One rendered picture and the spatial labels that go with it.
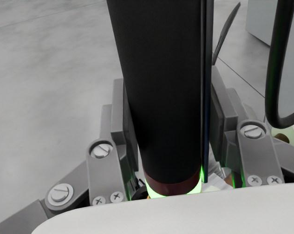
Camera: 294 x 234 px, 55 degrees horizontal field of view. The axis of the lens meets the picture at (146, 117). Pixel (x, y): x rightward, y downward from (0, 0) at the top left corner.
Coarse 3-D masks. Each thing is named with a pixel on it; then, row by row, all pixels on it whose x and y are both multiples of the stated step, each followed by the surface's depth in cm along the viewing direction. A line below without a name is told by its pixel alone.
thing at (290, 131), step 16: (288, 0) 15; (288, 16) 16; (272, 32) 17; (288, 32) 16; (272, 48) 17; (272, 64) 18; (272, 80) 19; (272, 96) 20; (272, 112) 21; (272, 128) 27; (288, 128) 25
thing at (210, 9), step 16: (208, 0) 10; (208, 16) 10; (208, 32) 10; (208, 48) 11; (208, 64) 11; (208, 80) 12; (208, 96) 12; (208, 112) 13; (208, 128) 14; (208, 144) 14; (208, 160) 15
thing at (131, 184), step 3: (135, 174) 53; (135, 177) 52; (132, 180) 55; (135, 180) 53; (129, 183) 60; (132, 183) 57; (135, 183) 54; (129, 186) 62; (132, 186) 58; (135, 186) 53; (138, 186) 53; (129, 189) 65; (132, 189) 59; (135, 189) 57; (132, 192) 62; (135, 192) 58; (132, 195) 64
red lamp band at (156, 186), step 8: (200, 168) 16; (144, 176) 16; (192, 176) 15; (200, 176) 16; (152, 184) 16; (160, 184) 15; (168, 184) 15; (176, 184) 15; (184, 184) 15; (192, 184) 15; (160, 192) 16; (168, 192) 15; (176, 192) 15; (184, 192) 15
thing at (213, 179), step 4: (212, 176) 24; (216, 176) 24; (208, 180) 24; (212, 180) 24; (216, 180) 24; (220, 180) 23; (204, 184) 23; (208, 184) 23; (212, 184) 23; (216, 184) 23; (220, 184) 23; (224, 184) 23; (228, 184) 23; (204, 188) 23; (220, 188) 23; (224, 188) 23; (228, 188) 23; (232, 188) 23
